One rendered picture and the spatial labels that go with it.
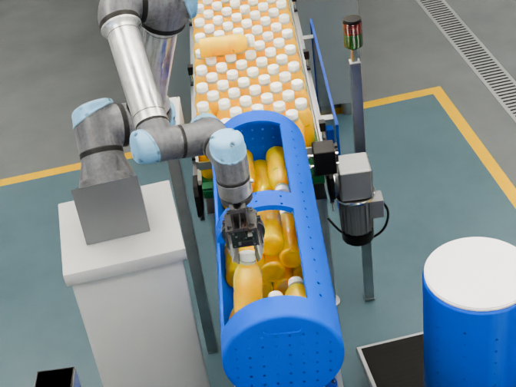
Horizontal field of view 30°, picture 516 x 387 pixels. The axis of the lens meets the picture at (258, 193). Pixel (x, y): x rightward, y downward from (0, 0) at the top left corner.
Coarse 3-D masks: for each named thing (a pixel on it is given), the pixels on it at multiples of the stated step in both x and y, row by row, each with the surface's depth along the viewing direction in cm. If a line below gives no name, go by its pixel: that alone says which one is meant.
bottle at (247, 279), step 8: (240, 264) 227; (248, 264) 226; (256, 264) 228; (240, 272) 226; (248, 272) 225; (256, 272) 226; (240, 280) 225; (248, 280) 225; (256, 280) 226; (240, 288) 226; (248, 288) 225; (256, 288) 226; (240, 296) 226; (248, 296) 226; (256, 296) 227; (240, 304) 227
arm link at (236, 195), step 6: (252, 180) 211; (240, 186) 216; (246, 186) 209; (222, 192) 210; (228, 192) 209; (234, 192) 208; (240, 192) 209; (246, 192) 210; (222, 198) 211; (228, 198) 210; (234, 198) 209; (240, 198) 210
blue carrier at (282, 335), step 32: (256, 128) 287; (288, 128) 280; (288, 160) 265; (256, 192) 251; (320, 224) 257; (320, 256) 238; (224, 288) 249; (320, 288) 226; (224, 320) 237; (256, 320) 215; (288, 320) 215; (320, 320) 216; (224, 352) 220; (256, 352) 220; (288, 352) 221; (320, 352) 222; (256, 384) 226; (288, 384) 227; (320, 384) 228
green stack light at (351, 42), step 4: (344, 36) 320; (348, 36) 318; (352, 36) 318; (356, 36) 318; (360, 36) 319; (344, 40) 321; (348, 40) 319; (352, 40) 318; (356, 40) 318; (360, 40) 319; (344, 44) 322; (348, 44) 320; (352, 44) 319; (356, 44) 319; (360, 44) 320; (348, 48) 321; (352, 48) 320; (356, 48) 320
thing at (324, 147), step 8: (312, 144) 307; (320, 144) 306; (328, 144) 306; (336, 144) 307; (320, 152) 303; (328, 152) 303; (336, 152) 305; (320, 160) 304; (328, 160) 305; (336, 160) 309; (320, 168) 306; (328, 168) 306; (336, 168) 307
